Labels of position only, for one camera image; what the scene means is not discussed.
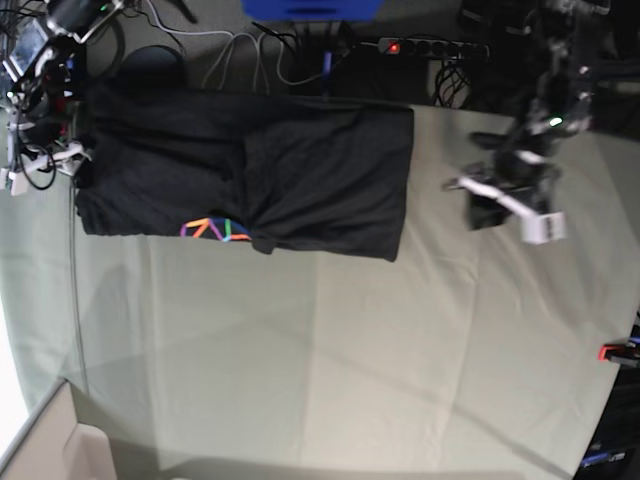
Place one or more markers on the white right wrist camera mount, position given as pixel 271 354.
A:
pixel 37 167

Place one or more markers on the black power strip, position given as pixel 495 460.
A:
pixel 432 49

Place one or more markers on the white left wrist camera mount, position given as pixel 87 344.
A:
pixel 539 224

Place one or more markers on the blue box top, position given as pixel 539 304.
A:
pixel 313 10

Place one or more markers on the red black clamp right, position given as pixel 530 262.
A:
pixel 625 355

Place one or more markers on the round black base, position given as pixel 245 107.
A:
pixel 155 66

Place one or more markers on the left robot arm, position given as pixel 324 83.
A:
pixel 568 36

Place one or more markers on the light green table cloth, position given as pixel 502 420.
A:
pixel 472 356

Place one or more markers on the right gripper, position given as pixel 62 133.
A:
pixel 43 135

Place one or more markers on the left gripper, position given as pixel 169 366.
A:
pixel 519 160

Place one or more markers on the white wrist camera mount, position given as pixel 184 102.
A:
pixel 37 167
pixel 539 224

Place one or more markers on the dark grey t-shirt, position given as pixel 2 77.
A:
pixel 277 172

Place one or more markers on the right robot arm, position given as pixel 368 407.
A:
pixel 49 80

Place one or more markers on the beige box corner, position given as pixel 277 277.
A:
pixel 54 444

